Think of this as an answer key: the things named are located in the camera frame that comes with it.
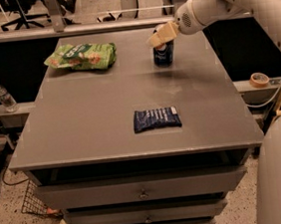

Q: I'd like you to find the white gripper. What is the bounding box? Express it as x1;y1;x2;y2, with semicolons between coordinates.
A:
147;0;219;48

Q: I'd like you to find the blue pepsi can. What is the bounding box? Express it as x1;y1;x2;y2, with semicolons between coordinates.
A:
149;23;177;69

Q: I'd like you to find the blue rxbar blueberry wrapper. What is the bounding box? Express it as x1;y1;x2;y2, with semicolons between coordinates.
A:
134;107;182;133

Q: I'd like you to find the green chip bag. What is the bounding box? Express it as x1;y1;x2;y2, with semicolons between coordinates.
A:
44;43;117;71

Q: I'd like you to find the masking tape roll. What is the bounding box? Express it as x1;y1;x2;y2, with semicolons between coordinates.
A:
249;73;269;89

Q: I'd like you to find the grey metal railing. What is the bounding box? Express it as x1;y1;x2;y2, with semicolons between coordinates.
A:
0;0;182;43

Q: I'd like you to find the grey drawer cabinet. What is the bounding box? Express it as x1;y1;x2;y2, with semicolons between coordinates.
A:
10;30;263;224

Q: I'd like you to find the black office chair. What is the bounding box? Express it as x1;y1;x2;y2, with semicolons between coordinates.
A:
0;0;51;31

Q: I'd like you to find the clear plastic water bottle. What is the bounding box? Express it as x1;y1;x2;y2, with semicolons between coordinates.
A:
0;85;18;112

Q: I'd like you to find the top grey drawer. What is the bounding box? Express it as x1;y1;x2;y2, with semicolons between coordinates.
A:
35;165;246;210

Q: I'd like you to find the middle grey drawer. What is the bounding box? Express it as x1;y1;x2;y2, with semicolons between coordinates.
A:
66;198;227;224

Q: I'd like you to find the white cable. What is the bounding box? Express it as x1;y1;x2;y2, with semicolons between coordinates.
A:
241;63;281;110

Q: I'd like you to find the wire mesh basket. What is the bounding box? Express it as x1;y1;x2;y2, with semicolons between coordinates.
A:
21;181;57;217

